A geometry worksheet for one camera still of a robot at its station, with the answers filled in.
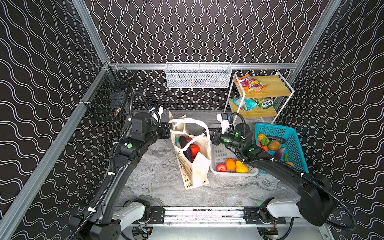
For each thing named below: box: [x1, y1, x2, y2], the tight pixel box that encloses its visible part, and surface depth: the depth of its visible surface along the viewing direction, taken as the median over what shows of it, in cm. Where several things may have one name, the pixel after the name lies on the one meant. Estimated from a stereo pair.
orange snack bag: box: [234, 74, 267, 94], surface depth 86 cm
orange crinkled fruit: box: [225, 158, 237, 171], surface depth 87 cm
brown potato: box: [268, 139, 281, 151], surface depth 97 cm
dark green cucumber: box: [266, 135, 287, 144], surface depth 102 cm
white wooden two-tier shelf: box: [223, 71, 295, 125], surface depth 90 cm
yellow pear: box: [235, 160, 249, 174], surface depth 86 cm
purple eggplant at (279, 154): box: [274, 147, 286, 161], surface depth 96 cm
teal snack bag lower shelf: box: [230, 97, 259, 111], surface depth 102 cm
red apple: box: [216, 163, 228, 173], surface depth 87 cm
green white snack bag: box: [254, 97, 277, 109], surface depth 102 cm
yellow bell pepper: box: [258, 133, 269, 143], surface depth 102 cm
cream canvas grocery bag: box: [169, 111, 212, 190], surface depth 72 cm
